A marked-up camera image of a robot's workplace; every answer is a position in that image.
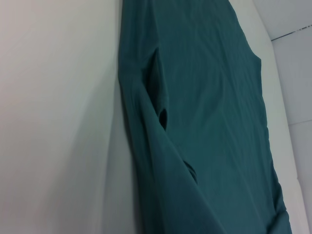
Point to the blue shirt with FREE print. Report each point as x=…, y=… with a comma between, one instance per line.
x=207, y=109

